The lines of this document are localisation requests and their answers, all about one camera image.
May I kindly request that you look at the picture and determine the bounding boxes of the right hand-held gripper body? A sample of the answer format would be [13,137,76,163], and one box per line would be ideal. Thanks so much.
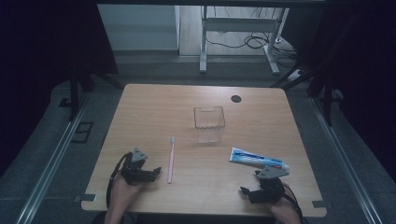
[252,165,291,205]

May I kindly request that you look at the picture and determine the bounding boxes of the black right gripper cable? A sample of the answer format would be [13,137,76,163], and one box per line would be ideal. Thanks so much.
[281,182,305,224]

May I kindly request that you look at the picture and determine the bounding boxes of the pink toothbrush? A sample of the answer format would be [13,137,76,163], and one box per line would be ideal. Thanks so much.
[166,135,177,185]

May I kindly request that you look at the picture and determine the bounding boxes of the black metal stand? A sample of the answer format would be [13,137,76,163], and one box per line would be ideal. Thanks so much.
[270,68,334,127]
[68,65,125,122]

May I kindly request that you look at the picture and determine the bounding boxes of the clear plastic cup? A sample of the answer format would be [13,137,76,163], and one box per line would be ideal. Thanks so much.
[192,105,227,145]

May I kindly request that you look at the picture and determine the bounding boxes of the white metal desk frame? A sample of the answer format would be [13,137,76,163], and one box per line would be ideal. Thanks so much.
[199,5,291,77]

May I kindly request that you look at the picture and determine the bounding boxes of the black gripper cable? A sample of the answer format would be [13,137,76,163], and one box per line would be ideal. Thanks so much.
[106,151,133,210]
[281,182,305,224]

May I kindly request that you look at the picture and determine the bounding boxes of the metal floor rail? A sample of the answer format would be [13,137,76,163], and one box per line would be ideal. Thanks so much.
[308,96,383,224]
[14,92,92,224]

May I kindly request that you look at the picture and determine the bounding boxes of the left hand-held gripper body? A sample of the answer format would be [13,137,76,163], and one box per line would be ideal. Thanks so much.
[120,147,157,187]

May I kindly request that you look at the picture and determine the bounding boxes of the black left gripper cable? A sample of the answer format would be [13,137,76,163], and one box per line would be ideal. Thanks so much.
[106,151,133,210]

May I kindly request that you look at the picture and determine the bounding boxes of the dark curtain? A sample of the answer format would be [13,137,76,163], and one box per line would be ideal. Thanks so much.
[281,0,396,183]
[0,0,120,176]

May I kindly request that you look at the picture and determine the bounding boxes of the black floor cables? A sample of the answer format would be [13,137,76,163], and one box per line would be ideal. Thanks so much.
[205,7,301,70]

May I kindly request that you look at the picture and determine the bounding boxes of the blue white toothpaste tube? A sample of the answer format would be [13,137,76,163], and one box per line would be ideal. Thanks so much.
[229,147,290,173]

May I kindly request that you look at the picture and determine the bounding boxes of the person's right hand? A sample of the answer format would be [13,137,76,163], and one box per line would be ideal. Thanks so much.
[268,191,297,217]

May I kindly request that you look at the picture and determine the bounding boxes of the person's left hand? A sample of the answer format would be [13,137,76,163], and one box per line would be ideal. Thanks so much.
[108,172,145,207]

